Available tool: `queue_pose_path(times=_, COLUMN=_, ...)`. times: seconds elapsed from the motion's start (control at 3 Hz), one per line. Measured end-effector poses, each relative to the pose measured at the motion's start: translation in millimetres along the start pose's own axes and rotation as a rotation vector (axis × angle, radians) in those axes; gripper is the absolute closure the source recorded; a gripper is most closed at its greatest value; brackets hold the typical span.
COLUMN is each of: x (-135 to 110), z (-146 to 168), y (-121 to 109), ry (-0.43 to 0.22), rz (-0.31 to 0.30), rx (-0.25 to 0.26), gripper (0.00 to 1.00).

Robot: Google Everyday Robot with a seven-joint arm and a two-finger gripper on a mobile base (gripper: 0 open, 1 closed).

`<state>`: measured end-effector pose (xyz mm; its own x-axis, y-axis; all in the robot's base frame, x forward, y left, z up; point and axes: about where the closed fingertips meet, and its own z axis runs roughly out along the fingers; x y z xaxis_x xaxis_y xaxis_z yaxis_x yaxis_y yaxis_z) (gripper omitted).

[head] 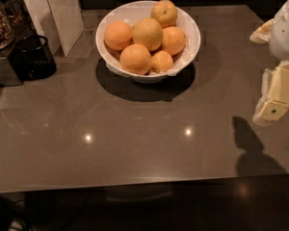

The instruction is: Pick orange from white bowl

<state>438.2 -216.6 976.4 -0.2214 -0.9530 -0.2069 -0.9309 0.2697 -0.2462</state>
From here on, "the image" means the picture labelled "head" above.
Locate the small front orange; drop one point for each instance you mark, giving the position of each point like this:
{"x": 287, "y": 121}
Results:
{"x": 161, "y": 61}

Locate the black mesh cup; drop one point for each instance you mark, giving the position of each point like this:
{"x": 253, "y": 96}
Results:
{"x": 36, "y": 58}

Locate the large centre orange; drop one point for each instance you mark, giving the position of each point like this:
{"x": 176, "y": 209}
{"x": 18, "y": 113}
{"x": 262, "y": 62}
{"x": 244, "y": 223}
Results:
{"x": 148, "y": 32}

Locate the dark metal box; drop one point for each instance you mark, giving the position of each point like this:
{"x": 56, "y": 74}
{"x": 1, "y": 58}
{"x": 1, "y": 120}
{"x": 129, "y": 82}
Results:
{"x": 13, "y": 72}

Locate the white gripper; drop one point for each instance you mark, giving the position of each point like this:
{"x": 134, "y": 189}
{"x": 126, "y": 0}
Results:
{"x": 285, "y": 33}

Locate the white board panel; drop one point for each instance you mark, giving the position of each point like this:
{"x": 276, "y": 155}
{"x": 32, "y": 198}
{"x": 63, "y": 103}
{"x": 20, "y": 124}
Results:
{"x": 59, "y": 20}

